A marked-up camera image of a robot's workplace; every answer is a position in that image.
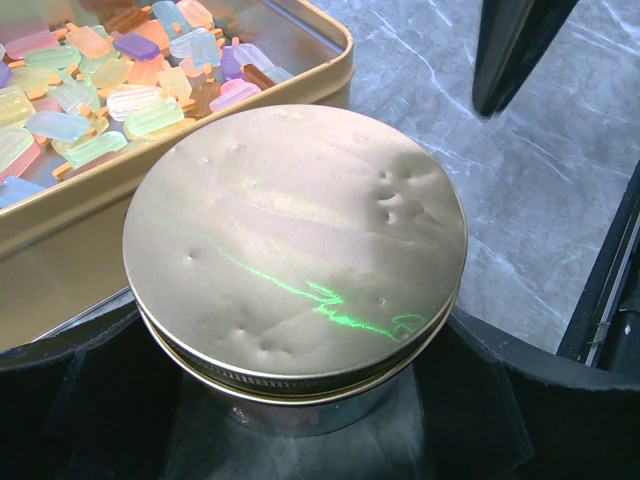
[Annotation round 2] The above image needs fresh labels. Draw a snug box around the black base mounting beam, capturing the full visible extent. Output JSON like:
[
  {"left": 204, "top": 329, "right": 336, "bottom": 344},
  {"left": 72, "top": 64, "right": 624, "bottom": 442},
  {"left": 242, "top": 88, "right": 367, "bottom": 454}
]
[{"left": 556, "top": 169, "right": 639, "bottom": 367}]

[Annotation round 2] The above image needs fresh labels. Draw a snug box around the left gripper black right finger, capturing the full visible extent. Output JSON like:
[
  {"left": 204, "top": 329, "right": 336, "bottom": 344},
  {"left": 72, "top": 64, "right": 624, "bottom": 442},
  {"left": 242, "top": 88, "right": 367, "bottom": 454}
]
[{"left": 413, "top": 311, "right": 639, "bottom": 479}]

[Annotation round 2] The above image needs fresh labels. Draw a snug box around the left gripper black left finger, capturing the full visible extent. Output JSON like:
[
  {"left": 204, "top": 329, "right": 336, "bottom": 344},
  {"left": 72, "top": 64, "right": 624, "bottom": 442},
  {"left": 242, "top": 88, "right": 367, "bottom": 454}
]
[{"left": 1, "top": 303, "right": 182, "bottom": 479}]

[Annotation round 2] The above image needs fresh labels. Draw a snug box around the yellow tin of popsicle candies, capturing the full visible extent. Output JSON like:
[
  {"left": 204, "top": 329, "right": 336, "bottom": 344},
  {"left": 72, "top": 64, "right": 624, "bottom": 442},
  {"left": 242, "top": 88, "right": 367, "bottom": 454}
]
[{"left": 0, "top": 0, "right": 355, "bottom": 351}]

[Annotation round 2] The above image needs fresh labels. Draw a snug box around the round wooden jar lid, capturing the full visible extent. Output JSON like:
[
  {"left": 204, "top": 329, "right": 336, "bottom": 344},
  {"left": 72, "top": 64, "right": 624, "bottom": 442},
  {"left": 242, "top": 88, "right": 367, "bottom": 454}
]
[{"left": 122, "top": 105, "right": 468, "bottom": 405}]

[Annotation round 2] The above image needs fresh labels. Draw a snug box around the clear glass jar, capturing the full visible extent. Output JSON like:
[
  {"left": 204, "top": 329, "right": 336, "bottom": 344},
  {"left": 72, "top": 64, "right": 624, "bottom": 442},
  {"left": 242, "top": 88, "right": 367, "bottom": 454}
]
[{"left": 183, "top": 373, "right": 399, "bottom": 437}]

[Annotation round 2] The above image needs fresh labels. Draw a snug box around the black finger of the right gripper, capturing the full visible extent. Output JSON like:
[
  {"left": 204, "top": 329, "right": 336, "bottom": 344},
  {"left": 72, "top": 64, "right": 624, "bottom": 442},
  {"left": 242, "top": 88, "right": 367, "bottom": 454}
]
[{"left": 472, "top": 0, "right": 577, "bottom": 118}]

